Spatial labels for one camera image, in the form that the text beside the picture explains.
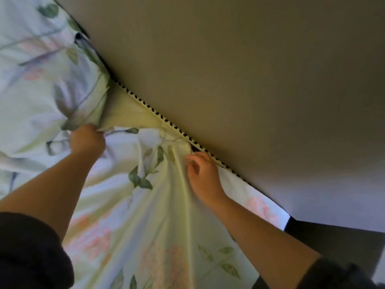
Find person's left forearm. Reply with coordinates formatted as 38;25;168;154
0;150;100;241

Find grey nightstand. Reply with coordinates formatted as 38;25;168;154
284;216;385;279

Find floral leaf print bed sheet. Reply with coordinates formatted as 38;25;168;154
0;126;291;289

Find dark grey left sleeve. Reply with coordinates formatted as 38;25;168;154
0;212;75;289

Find person's right forearm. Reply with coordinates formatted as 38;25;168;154
210;195;322;289

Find dark grey right sleeve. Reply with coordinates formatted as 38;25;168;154
296;257;385;289

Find grey headboard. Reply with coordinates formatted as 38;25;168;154
53;0;385;234

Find person's left hand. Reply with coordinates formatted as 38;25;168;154
69;124;106;161

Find dark grey sleeve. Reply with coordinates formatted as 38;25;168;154
0;212;75;289
296;257;385;289

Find white quilted mattress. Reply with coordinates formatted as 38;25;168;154
97;79;250;185

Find person's right hand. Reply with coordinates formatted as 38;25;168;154
185;152;228;208

